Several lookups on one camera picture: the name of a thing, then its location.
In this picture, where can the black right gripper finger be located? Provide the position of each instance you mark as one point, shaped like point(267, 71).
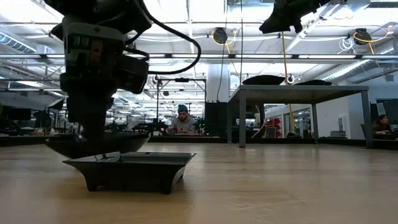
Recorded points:
point(295, 7)

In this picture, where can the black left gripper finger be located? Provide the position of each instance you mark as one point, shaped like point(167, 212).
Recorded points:
point(93, 112)

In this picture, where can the grey perforated metal riser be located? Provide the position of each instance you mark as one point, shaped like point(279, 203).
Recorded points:
point(298, 95)

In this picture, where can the person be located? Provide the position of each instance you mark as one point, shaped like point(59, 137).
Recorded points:
point(382, 126)
point(183, 124)

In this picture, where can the red bin rack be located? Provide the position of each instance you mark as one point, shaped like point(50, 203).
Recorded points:
point(273, 124)

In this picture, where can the black cabinet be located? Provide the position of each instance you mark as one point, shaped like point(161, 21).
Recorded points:
point(214, 119)

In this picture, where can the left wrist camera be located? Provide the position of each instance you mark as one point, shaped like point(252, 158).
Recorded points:
point(133, 74)

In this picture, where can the black background rig frame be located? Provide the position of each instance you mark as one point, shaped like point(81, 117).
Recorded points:
point(182, 80)

